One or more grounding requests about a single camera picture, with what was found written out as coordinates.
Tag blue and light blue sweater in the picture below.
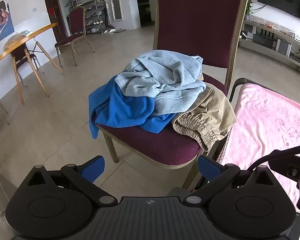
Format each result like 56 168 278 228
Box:
88 50 207 139

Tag metal shoe rack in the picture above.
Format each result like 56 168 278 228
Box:
84 0 108 34

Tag grey speaker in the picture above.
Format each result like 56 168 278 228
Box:
275 39 292 57

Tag pink blanket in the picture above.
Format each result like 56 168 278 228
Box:
219 83 300 213

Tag black box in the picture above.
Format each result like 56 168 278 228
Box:
252 33 275 50

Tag black cable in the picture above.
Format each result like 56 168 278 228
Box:
249 144 300 172

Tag grey television cabinet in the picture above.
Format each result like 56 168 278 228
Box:
239 15 300 74

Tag black metal bed frame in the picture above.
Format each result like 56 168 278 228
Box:
194 77 300 190

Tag dark red door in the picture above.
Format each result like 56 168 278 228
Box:
43 0 68 41

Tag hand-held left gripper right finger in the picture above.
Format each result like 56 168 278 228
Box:
185 154 276 206

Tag beige pants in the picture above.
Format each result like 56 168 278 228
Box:
172 86 237 152

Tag green potted plant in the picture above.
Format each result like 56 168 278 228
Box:
245 0 255 15

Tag clear plastic bag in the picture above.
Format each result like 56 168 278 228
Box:
4 30 35 51

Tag wall poster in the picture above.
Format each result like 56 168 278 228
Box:
0 1 15 48

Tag wooden table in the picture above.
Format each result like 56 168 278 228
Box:
0 22 64 105

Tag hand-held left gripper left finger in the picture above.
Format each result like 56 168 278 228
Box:
27 155 117 207

